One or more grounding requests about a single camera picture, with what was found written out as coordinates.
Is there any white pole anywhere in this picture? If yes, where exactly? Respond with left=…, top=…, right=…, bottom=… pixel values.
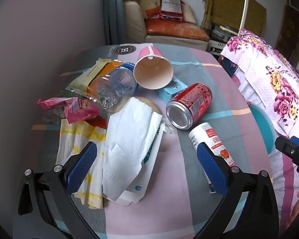
left=239, top=0, right=250, bottom=31

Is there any red soda can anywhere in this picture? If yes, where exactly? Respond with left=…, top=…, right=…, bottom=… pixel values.
left=166, top=83, right=213, bottom=130

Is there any yellow and white paper wrapper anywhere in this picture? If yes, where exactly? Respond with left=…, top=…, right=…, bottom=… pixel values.
left=55, top=118, right=107, bottom=209

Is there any white paper bag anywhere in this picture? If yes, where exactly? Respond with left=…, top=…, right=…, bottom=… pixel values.
left=120, top=119, right=166, bottom=206

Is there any red-orange snack packet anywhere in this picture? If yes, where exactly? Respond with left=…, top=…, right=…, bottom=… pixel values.
left=86, top=115, right=107, bottom=130

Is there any white red-label yoghurt bottle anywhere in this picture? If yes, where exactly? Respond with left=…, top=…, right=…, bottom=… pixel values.
left=189, top=122, right=237, bottom=193

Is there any plaid pastel tablecloth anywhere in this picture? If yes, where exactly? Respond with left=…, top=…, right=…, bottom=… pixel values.
left=12, top=43, right=281, bottom=239

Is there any white tissue paper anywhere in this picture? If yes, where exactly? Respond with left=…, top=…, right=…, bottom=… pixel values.
left=102, top=97, right=163, bottom=201

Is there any teal plastic basin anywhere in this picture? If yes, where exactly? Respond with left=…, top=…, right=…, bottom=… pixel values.
left=249, top=103, right=277, bottom=155

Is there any pink floral bedsheet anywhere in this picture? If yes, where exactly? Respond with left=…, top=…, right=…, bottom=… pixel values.
left=219, top=28, right=299, bottom=229

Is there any stack of media players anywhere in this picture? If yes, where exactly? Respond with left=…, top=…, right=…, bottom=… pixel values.
left=208, top=21, right=240, bottom=55

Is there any pink snack packet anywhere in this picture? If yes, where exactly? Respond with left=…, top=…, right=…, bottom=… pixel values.
left=37, top=97, right=101, bottom=124

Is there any yellow and orange snack packet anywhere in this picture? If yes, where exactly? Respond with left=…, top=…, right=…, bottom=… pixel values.
left=65, top=58, right=124, bottom=100

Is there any red gift bag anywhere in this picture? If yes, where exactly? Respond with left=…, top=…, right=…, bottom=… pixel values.
left=159, top=0, right=184, bottom=22

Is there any clear plastic bottle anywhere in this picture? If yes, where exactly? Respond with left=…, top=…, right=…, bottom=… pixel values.
left=90, top=63, right=137, bottom=111

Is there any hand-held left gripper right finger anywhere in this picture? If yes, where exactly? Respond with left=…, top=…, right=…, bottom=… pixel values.
left=194, top=141, right=281, bottom=239

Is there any white pillow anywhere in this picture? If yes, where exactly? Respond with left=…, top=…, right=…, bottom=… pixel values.
left=182, top=4, right=197, bottom=24

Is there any yellow plush cushion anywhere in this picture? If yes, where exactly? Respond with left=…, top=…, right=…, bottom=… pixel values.
left=139, top=0, right=162, bottom=19

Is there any orange seat cushion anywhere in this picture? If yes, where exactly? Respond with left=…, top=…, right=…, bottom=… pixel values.
left=145, top=19, right=210, bottom=40

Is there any pink paper cup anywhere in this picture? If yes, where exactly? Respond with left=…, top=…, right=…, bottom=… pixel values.
left=133, top=46, right=174, bottom=90

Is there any blue storage box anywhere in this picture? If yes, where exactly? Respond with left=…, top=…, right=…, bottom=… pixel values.
left=223, top=57, right=240, bottom=76

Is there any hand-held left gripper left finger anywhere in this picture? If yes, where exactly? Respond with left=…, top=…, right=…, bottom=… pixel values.
left=12, top=141, right=107, bottom=239

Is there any light blue drink carton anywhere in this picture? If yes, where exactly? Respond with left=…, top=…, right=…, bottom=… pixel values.
left=156, top=76, right=188, bottom=102

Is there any mustard knitted cloth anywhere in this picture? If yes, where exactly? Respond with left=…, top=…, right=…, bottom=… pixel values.
left=201, top=0, right=267, bottom=36

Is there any beige sofa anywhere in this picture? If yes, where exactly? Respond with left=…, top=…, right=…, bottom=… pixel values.
left=123, top=0, right=210, bottom=51

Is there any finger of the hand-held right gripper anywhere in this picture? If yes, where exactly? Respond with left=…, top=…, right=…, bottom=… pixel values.
left=275, top=136, right=299, bottom=179

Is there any blue-grey metal post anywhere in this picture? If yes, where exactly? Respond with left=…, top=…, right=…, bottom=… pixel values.
left=107, top=0, right=125, bottom=45

